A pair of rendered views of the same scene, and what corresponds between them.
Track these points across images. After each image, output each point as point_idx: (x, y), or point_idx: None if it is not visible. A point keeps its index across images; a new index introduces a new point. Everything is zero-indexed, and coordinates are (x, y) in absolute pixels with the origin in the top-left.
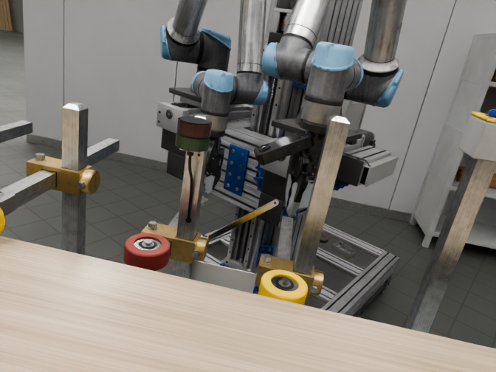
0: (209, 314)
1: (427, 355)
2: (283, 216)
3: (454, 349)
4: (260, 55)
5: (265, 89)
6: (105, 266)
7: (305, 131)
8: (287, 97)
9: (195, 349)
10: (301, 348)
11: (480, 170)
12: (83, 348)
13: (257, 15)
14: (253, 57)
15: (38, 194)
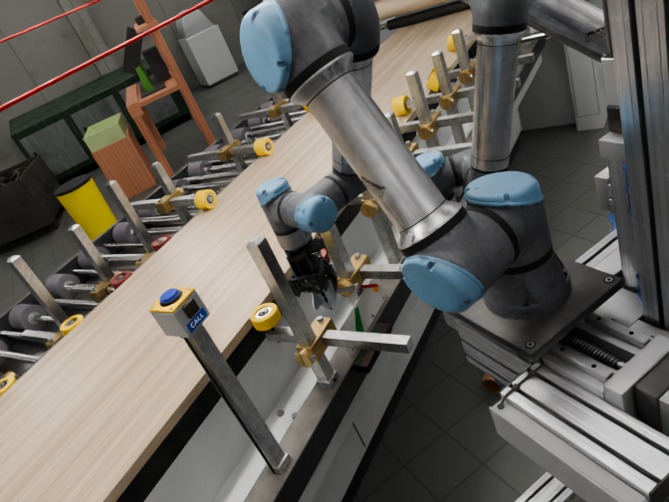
0: (253, 288)
1: (192, 369)
2: (407, 336)
3: (188, 383)
4: (478, 146)
5: None
6: None
7: None
8: (623, 223)
9: (236, 287)
10: (221, 319)
11: None
12: (249, 261)
13: (475, 90)
14: (472, 147)
15: (355, 203)
